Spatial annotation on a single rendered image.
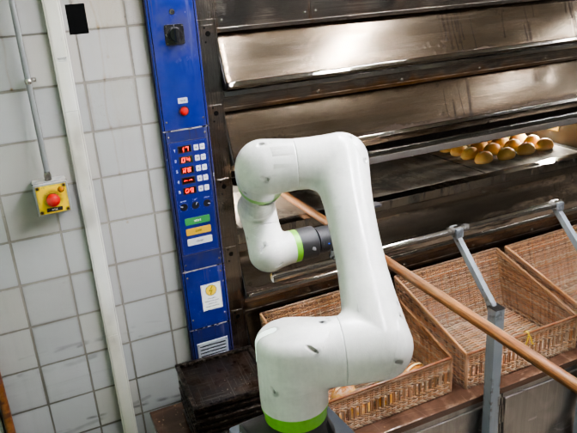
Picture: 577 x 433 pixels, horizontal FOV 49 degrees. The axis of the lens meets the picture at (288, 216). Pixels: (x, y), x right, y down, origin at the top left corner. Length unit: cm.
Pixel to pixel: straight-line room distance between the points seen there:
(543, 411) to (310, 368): 177
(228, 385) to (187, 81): 101
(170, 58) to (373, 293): 117
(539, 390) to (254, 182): 172
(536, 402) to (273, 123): 148
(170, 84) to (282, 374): 120
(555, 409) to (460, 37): 152
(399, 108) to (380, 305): 144
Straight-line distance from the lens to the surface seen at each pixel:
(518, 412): 270
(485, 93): 279
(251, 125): 226
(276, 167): 131
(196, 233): 224
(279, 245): 172
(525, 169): 303
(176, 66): 211
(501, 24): 280
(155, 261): 227
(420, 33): 255
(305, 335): 115
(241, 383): 222
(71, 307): 228
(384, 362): 118
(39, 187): 206
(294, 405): 119
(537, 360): 158
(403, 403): 238
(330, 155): 132
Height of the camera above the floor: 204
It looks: 21 degrees down
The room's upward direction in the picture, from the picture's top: 4 degrees counter-clockwise
